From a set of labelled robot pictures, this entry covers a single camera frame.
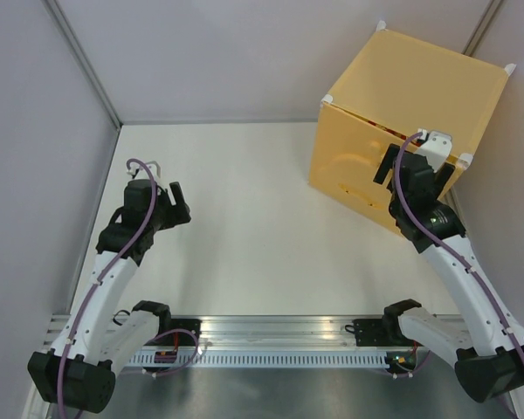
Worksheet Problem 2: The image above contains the yellow cabinet door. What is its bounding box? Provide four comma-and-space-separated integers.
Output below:
308, 100, 465, 236

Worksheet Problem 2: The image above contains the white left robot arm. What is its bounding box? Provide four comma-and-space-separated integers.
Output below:
27, 179, 191, 413

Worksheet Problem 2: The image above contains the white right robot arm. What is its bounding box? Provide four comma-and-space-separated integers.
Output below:
374, 144, 524, 402

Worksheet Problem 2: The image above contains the yellow plastic shoe cabinet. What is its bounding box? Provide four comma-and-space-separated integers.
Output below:
308, 20, 516, 239

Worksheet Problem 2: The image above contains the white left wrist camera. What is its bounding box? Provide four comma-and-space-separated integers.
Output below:
127, 160, 168, 191

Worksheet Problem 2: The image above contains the aluminium mounting rail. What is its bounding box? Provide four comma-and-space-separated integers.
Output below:
153, 315, 412, 352

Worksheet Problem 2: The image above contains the white slotted cable duct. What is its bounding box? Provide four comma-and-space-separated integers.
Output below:
127, 349, 389, 369

